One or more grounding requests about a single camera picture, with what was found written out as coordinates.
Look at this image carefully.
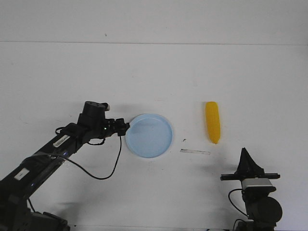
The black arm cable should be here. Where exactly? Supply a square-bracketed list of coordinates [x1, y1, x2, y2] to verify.
[55, 127, 122, 180]
[228, 188, 248, 217]

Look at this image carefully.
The light blue round plate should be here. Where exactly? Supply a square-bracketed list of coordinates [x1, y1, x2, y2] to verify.
[125, 114, 173, 158]

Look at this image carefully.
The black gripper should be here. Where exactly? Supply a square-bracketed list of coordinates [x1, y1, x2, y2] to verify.
[77, 101, 130, 137]
[220, 148, 280, 181]

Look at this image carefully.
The clear tape strip horizontal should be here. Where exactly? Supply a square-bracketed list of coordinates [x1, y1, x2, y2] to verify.
[180, 149, 211, 155]

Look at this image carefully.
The yellow corn cob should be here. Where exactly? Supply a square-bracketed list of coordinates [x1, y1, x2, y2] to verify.
[205, 102, 221, 144]

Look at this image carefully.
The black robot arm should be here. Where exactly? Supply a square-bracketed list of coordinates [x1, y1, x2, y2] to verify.
[220, 148, 282, 231]
[0, 101, 130, 231]

